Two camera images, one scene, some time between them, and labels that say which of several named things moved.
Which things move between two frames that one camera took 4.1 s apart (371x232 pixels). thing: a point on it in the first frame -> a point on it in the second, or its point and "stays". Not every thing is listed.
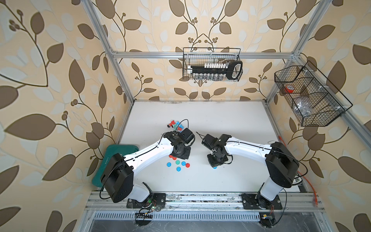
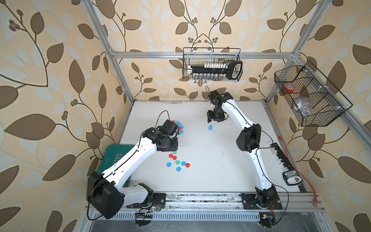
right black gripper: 212,163 -> 210,117
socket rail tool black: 216,71 stays
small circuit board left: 143,219 stays
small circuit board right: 267,219 stays
